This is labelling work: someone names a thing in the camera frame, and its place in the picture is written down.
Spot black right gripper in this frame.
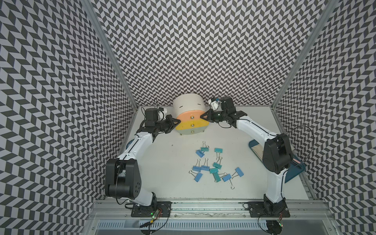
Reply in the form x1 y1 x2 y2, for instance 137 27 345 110
200 108 228 122

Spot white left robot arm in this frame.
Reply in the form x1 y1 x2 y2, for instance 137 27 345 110
105 108 181 207

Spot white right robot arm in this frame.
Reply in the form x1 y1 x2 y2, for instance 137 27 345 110
200 97 293 208

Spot yellow middle drawer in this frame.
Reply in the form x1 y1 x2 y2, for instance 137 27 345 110
176 118 209 131

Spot pale green bottom drawer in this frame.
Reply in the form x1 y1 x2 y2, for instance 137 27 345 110
176 126 207 135

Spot white round drawer cabinet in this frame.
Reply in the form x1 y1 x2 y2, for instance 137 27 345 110
173 94 206 118

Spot green binder clip top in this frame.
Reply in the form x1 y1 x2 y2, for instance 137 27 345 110
200 142 210 152

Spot green binder clip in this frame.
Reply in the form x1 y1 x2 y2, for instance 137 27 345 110
200 142 210 152
210 168 218 174
214 148 223 160
212 157 222 169
212 172 227 183

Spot green binder clip upper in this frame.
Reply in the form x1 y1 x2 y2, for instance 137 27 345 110
214 148 223 160

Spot blue binder clip upper left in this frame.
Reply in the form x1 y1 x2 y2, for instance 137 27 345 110
196 150 205 158

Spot green binder clip middle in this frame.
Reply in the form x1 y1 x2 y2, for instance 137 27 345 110
212 157 222 169

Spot green binder clip centre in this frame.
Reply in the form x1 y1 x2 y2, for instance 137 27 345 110
210 168 218 174

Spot blue binder clip bottom left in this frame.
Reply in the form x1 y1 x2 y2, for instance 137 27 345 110
189 170 203 182

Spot green binder clip bottom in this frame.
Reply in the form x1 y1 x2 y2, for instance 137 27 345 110
212 172 227 183

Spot blue binder clip right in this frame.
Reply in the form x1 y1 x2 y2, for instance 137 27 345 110
231 167 244 178

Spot blue patterned bowl far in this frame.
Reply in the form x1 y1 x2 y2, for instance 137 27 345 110
125 140 134 149

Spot beige cloth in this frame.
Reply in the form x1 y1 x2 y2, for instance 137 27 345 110
251 144 263 161

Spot teal cutting board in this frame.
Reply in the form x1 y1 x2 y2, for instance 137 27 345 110
248 140 306 183

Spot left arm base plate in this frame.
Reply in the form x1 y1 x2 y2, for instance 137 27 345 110
131 201 172 218

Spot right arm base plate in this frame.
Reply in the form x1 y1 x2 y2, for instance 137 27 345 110
247 200 291 218

